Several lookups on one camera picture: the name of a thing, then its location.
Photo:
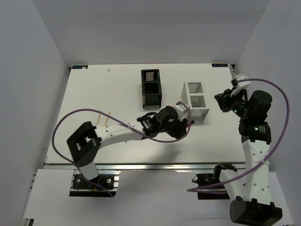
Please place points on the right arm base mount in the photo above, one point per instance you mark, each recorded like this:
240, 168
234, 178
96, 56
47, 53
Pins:
213, 178

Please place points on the blue table sticker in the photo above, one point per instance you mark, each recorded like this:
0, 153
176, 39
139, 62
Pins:
219, 65
74, 67

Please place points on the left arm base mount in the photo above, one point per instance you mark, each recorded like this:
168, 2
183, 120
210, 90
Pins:
105, 185

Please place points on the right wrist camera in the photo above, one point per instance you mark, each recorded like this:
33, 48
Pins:
239, 82

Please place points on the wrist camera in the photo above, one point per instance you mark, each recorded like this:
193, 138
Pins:
239, 82
182, 110

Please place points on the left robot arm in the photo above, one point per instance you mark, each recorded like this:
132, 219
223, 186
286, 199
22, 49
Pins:
85, 142

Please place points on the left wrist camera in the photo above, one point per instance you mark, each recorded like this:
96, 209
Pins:
182, 110

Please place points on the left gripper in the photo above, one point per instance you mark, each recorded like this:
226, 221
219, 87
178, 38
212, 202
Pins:
179, 133

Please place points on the black slotted organizer box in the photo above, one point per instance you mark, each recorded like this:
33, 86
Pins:
151, 87

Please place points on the left blue table sticker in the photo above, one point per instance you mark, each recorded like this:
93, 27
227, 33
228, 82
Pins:
74, 67

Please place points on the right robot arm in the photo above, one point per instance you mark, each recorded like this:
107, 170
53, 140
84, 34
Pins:
251, 199

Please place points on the right blue table sticker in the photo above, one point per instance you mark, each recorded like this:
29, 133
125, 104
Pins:
219, 65

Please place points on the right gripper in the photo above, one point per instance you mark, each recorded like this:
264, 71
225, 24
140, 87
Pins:
223, 100

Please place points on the white slotted organizer box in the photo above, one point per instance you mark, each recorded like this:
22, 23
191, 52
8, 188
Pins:
193, 96

